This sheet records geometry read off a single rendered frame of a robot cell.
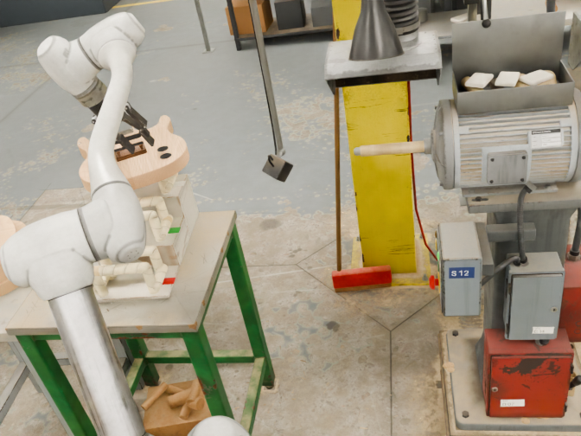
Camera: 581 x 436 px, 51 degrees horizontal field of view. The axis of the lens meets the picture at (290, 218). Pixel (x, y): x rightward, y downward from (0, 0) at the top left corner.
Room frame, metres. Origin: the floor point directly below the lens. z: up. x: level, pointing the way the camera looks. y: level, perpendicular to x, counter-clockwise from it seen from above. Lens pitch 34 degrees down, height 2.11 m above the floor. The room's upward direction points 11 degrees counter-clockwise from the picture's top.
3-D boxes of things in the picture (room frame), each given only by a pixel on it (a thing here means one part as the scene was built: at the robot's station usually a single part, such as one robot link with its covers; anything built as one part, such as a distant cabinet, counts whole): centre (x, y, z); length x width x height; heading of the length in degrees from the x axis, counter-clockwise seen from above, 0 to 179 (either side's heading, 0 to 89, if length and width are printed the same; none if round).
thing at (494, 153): (1.43, -0.63, 1.25); 0.41 x 0.27 x 0.26; 76
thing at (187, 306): (1.64, 0.56, 0.55); 0.62 x 0.58 x 0.76; 76
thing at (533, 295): (1.27, -0.66, 0.93); 0.15 x 0.10 x 0.55; 76
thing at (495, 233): (1.32, -0.60, 1.02); 0.13 x 0.04 x 0.04; 76
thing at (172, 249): (1.68, 0.50, 0.98); 0.27 x 0.16 x 0.09; 80
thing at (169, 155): (1.83, 0.48, 1.23); 0.40 x 0.35 x 0.04; 14
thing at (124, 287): (1.53, 0.53, 0.94); 0.27 x 0.15 x 0.01; 80
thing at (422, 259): (2.51, -0.49, 0.02); 0.40 x 0.40 x 0.02; 76
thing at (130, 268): (1.48, 0.54, 1.04); 0.20 x 0.03 x 0.03; 79
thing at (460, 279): (1.22, -0.49, 0.99); 0.24 x 0.21 x 0.26; 76
